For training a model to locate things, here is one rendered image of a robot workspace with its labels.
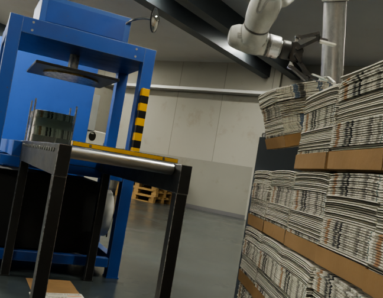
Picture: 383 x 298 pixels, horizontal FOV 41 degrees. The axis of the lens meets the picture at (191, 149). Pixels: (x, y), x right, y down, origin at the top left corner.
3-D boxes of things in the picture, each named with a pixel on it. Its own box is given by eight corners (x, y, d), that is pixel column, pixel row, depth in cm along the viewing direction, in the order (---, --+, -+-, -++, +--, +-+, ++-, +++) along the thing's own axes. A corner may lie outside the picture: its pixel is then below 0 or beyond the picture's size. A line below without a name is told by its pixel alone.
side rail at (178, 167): (188, 195, 211) (193, 166, 212) (177, 193, 209) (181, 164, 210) (107, 173, 334) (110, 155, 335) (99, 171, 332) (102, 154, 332)
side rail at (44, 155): (67, 177, 191) (72, 145, 192) (52, 175, 189) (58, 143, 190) (27, 161, 314) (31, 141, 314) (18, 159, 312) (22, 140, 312)
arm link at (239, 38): (260, 63, 204) (270, 38, 193) (223, 53, 203) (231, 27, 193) (262, 45, 210) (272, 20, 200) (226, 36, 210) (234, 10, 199)
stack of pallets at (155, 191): (174, 204, 1156) (179, 169, 1160) (154, 203, 1091) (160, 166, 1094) (135, 196, 1216) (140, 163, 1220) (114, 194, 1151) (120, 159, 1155)
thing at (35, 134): (69, 149, 396) (75, 116, 398) (30, 142, 384) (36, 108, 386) (61, 148, 431) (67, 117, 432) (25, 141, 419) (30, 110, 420)
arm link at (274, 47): (260, 58, 207) (275, 61, 208) (265, 53, 198) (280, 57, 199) (266, 36, 208) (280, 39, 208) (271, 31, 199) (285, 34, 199)
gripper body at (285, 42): (280, 40, 207) (302, 45, 208) (275, 60, 207) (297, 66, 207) (284, 35, 200) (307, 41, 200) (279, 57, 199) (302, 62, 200)
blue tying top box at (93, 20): (127, 47, 350) (132, 18, 351) (38, 23, 326) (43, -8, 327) (110, 56, 392) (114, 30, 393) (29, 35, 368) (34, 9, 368)
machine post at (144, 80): (118, 279, 340) (157, 50, 347) (105, 278, 336) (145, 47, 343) (114, 275, 348) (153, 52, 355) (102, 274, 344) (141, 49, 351)
